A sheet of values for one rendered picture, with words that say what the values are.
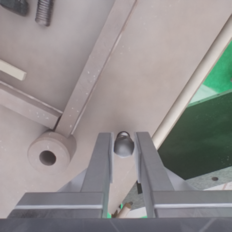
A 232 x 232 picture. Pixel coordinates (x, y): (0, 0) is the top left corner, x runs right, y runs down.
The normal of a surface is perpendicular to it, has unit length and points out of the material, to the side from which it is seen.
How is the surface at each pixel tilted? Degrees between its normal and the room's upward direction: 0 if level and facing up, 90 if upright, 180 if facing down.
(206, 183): 90
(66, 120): 0
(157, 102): 0
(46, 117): 0
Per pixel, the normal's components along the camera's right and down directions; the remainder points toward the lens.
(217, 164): -0.36, -0.90
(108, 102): -0.02, 0.28
